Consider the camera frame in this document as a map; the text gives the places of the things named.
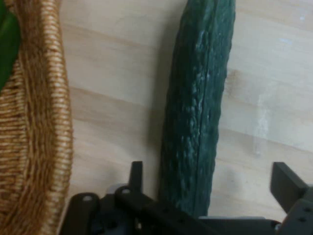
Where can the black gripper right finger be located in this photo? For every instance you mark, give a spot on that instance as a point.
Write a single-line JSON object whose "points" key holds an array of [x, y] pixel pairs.
{"points": [[291, 191]]}

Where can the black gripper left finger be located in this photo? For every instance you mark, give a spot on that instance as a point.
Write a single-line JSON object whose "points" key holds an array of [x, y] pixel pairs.
{"points": [[137, 195]]}

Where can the wooden cutting board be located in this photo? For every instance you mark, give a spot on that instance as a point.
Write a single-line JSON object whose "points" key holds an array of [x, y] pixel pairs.
{"points": [[112, 98]]}

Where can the dark green cucumber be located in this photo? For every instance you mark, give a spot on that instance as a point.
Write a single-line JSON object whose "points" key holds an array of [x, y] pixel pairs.
{"points": [[198, 110]]}

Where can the woven wicker basket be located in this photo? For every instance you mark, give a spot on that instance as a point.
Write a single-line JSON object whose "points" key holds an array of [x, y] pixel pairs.
{"points": [[34, 137]]}

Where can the green bell pepper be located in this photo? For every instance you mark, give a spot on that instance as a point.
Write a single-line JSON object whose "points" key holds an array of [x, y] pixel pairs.
{"points": [[7, 46]]}

